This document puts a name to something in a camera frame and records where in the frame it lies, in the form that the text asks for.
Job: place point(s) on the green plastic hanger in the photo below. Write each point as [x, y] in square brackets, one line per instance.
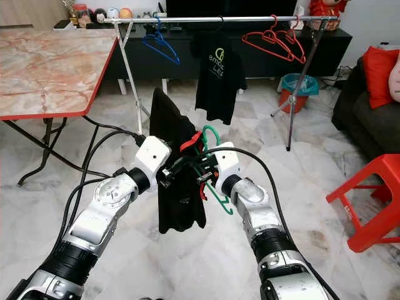
[211, 127]

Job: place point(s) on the black shirt red trim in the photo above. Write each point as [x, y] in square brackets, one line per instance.
[169, 122]

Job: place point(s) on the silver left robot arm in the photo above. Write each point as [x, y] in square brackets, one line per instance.
[100, 212]

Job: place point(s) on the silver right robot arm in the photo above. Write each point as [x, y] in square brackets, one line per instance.
[256, 200]

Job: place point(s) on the blue plastic hanger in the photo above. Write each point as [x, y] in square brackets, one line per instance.
[158, 31]

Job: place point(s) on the red plastic hanger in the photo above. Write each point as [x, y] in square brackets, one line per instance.
[275, 28]
[295, 29]

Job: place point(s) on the black T-shirt green print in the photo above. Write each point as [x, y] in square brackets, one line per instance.
[219, 94]

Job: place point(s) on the red bin teal liner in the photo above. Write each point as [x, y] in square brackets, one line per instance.
[292, 101]

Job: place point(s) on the silver clothes rack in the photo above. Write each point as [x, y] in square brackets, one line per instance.
[250, 18]

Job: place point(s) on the black television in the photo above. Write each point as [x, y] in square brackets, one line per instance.
[231, 6]

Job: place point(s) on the marble folding table red edge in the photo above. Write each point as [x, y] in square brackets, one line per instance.
[50, 69]

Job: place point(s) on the orange round figurine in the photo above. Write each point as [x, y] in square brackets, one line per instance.
[126, 13]

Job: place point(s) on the dark grey sofa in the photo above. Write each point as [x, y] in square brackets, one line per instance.
[369, 125]

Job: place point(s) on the white round figurine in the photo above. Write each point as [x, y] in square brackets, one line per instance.
[113, 14]

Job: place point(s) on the black TV cabinet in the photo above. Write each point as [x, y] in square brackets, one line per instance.
[334, 50]

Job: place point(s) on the dark round figurine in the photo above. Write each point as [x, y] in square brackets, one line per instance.
[99, 15]

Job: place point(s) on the red plastic stool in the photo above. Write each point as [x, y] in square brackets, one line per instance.
[372, 237]

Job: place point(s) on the red-lidded jar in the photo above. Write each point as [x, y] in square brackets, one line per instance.
[82, 17]

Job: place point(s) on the gold ornament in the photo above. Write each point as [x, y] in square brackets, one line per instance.
[69, 12]

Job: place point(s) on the red cushion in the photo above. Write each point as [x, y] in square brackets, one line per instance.
[378, 75]

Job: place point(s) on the red doll figurine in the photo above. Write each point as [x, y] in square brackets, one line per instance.
[329, 10]

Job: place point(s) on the pink cat face pillow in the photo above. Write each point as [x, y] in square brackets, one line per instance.
[396, 75]

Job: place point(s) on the beige wooden cabinet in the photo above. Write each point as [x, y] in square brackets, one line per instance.
[31, 12]

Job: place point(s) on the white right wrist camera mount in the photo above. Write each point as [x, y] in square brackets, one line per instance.
[228, 164]

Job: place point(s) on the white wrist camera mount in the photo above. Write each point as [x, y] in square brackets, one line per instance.
[154, 156]
[228, 164]

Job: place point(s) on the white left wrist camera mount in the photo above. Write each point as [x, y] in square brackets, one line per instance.
[154, 156]

